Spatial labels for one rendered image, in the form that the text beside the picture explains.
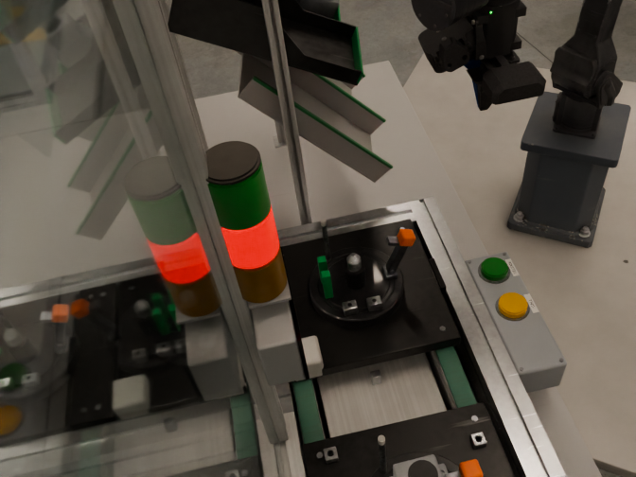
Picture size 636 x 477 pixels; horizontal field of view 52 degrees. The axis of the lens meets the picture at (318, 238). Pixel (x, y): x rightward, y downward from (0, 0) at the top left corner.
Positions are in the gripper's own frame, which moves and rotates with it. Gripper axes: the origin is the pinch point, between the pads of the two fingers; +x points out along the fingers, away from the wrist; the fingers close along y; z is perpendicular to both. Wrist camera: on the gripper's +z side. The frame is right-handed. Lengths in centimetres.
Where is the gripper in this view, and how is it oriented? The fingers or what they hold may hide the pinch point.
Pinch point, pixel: (485, 86)
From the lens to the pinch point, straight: 85.4
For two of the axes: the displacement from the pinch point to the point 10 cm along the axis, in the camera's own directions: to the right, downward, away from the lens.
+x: 1.0, 6.7, 7.3
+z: -9.8, 2.1, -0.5
